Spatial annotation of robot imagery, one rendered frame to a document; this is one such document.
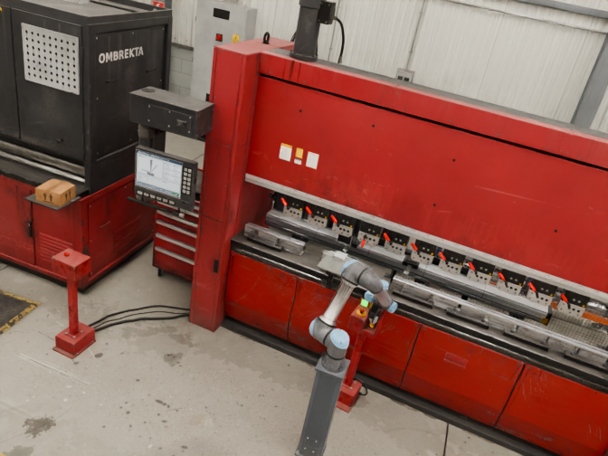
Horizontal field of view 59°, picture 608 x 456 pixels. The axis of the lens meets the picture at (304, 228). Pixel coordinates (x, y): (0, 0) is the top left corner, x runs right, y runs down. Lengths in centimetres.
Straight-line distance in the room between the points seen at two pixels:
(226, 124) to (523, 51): 474
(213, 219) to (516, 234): 214
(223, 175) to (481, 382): 236
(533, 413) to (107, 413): 294
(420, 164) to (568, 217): 95
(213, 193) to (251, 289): 86
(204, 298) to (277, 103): 171
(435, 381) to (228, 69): 267
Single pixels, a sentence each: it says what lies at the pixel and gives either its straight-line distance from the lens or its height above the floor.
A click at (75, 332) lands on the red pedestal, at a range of 447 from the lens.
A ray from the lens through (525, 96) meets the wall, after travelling 773.
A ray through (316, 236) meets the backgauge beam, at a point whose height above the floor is 94.
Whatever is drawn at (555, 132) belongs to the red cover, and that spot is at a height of 228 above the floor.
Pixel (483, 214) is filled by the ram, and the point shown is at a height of 166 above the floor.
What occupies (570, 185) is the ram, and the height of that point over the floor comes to 200.
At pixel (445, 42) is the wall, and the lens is 767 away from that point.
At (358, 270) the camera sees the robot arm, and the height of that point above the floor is 136.
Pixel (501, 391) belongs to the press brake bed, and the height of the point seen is 48.
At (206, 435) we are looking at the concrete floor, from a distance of 393.
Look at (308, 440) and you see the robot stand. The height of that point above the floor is 18.
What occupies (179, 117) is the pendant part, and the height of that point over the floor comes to 188.
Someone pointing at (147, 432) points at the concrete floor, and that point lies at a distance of 394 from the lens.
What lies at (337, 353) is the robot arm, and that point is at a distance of 327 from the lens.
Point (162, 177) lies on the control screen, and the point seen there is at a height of 143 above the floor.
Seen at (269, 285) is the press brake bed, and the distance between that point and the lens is 427.
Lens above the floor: 300
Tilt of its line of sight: 28 degrees down
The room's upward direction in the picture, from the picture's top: 11 degrees clockwise
